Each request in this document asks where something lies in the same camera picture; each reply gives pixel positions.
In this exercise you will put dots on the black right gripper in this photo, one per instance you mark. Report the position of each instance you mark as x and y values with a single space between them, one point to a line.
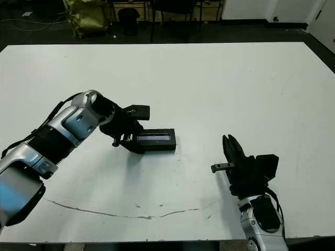
246 180

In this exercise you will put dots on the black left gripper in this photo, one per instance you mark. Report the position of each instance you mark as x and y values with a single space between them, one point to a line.
117 125

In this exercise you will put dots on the black box lid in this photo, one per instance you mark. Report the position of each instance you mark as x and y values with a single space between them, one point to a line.
157 141

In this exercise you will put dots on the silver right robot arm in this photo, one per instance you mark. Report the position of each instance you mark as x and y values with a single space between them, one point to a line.
264 230

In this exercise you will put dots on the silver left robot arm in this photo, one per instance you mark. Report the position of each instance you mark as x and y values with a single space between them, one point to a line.
52 146

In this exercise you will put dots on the black trash bin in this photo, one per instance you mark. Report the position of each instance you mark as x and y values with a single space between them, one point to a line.
128 22

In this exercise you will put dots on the yellow-green bag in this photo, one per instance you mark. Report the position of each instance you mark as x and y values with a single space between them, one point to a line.
87 18

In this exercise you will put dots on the black mesh office chair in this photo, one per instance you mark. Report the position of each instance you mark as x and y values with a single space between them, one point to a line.
175 5

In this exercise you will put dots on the white paper sheet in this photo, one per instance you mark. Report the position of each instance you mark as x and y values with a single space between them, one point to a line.
27 13

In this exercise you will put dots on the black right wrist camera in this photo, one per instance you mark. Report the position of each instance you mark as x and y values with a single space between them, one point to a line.
268 164

